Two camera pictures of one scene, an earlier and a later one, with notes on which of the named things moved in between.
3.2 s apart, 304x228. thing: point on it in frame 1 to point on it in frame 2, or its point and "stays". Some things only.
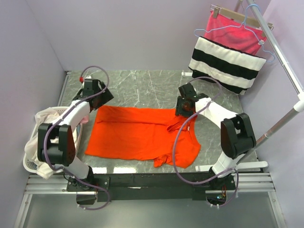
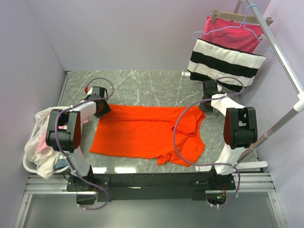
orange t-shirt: [143, 134] stays
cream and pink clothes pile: [45, 116] stays
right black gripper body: [181, 108] to [205, 107]
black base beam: [148, 186] stays
